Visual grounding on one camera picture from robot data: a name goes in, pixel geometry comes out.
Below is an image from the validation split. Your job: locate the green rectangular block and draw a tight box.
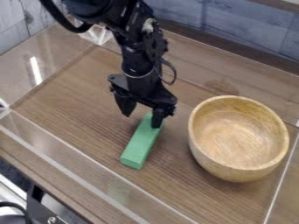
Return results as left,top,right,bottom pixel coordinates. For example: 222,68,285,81
121,112,162,169

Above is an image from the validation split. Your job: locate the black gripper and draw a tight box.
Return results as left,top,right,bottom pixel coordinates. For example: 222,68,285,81
107,65,178,129

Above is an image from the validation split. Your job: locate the clear acrylic corner bracket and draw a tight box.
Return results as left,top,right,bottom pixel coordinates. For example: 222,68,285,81
79,24,114,46

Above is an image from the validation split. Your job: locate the clear acrylic enclosure wall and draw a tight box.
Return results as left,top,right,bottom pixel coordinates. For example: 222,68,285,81
0,109,198,224

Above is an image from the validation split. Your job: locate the wooden bowl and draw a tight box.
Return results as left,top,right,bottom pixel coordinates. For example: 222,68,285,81
189,95,290,183

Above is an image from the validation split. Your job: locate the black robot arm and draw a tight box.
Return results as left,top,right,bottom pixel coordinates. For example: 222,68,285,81
39,0,178,129

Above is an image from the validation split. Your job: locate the black table leg frame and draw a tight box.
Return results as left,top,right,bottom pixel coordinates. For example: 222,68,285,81
27,185,70,224

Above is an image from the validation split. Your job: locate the black cable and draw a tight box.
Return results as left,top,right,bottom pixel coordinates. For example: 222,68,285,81
0,200,31,224

